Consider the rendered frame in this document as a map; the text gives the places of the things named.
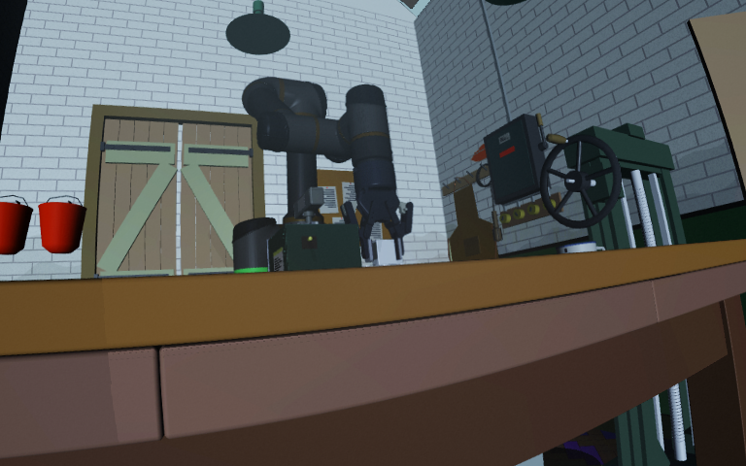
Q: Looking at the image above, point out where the dark green ceiling lamp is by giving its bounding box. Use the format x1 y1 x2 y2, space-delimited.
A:
224 0 291 56

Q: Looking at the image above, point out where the grey conduit pipe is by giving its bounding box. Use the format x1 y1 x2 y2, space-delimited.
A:
478 0 511 124

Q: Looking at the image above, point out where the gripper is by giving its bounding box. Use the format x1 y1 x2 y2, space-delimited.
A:
340 184 415 262

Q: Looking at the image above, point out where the wooden rail with yellow knobs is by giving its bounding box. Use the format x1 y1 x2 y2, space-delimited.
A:
497 193 562 227

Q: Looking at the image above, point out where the brown wooden workbench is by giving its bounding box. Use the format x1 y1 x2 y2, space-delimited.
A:
0 238 746 466

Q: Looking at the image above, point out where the cork notice board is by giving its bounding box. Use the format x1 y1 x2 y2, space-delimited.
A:
316 169 358 226

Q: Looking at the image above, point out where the dark green lock body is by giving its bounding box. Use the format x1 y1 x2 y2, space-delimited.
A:
268 221 363 273

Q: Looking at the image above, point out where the wooden double door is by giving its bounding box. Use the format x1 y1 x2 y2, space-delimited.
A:
81 104 267 280

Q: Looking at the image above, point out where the black can with green base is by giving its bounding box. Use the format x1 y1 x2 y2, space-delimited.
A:
232 216 279 276

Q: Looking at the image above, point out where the white striker bar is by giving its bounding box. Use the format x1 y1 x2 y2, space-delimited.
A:
371 239 405 267

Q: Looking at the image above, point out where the dark switch box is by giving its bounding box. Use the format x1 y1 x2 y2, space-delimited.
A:
483 114 549 207

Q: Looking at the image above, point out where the black handwheel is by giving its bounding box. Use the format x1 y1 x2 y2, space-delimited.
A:
539 133 624 230

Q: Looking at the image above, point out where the green screw press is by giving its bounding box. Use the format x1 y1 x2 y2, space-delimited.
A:
564 123 697 466

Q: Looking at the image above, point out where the grey T-handle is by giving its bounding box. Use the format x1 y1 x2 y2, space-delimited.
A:
294 186 330 226

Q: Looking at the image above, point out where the red bucket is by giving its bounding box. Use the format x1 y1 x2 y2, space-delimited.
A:
0 195 34 256
38 195 87 255

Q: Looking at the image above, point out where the switch lever with tan grip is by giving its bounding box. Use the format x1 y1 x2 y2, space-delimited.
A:
535 114 568 150

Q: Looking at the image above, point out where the wooden wall rack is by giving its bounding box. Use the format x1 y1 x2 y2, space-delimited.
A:
441 164 494 197

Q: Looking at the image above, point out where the brown wooden box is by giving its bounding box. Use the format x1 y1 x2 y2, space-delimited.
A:
447 184 501 262

